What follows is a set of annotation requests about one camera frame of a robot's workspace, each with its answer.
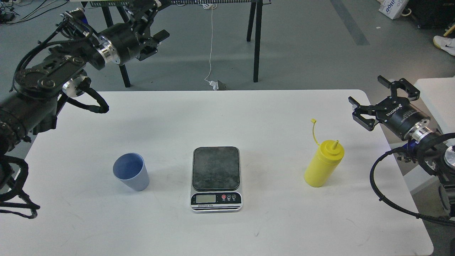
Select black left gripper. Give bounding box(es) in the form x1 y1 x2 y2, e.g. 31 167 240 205
98 17 170 65

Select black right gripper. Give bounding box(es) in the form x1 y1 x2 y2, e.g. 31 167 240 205
348 75 430 141

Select yellow squeeze bottle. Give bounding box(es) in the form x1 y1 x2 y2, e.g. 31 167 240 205
304 118 345 187

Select blue plastic cup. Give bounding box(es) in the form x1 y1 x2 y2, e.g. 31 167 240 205
112 153 150 191

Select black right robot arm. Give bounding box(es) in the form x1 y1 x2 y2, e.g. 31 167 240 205
348 75 454 227

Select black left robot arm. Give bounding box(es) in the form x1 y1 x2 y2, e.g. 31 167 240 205
0 0 171 219

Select digital kitchen scale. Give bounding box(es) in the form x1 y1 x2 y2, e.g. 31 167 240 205
190 146 243 213

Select white side table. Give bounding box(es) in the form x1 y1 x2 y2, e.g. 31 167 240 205
403 77 455 195

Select black trestle table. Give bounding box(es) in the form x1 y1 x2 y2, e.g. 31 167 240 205
80 0 263 88

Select white power adapter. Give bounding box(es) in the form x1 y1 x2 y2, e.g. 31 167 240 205
209 80 227 91

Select white sneaker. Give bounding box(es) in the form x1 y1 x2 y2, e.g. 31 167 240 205
433 36 455 56

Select white printed bag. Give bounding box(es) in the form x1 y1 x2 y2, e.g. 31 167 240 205
378 0 409 20

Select white hanging cable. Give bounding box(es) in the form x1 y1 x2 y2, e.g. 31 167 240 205
203 4 214 83

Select black floor cables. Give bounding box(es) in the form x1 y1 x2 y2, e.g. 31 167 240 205
0 0 68 26

